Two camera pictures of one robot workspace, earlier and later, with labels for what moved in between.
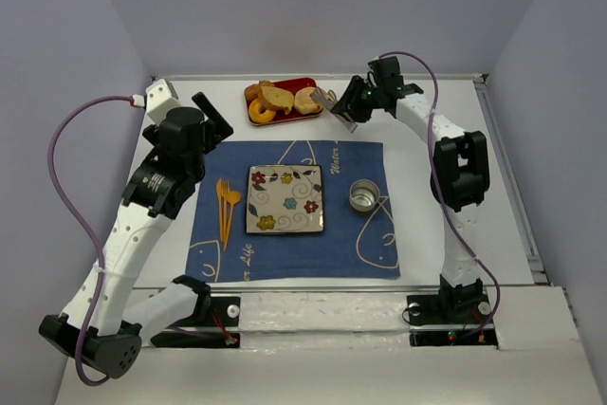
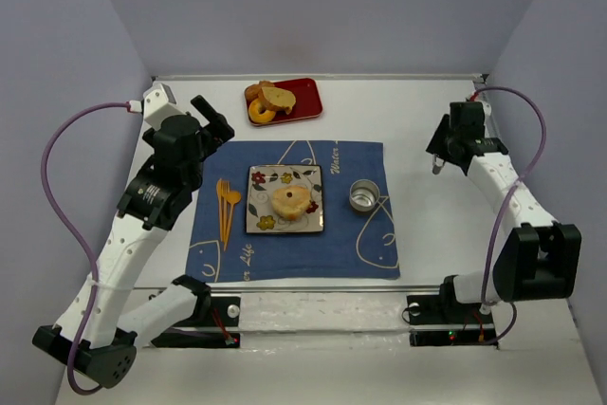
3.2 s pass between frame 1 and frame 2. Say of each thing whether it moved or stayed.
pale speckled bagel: moved
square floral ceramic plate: stayed
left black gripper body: stayed
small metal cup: stayed
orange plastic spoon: stayed
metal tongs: moved
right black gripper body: moved
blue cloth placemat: stayed
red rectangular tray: stayed
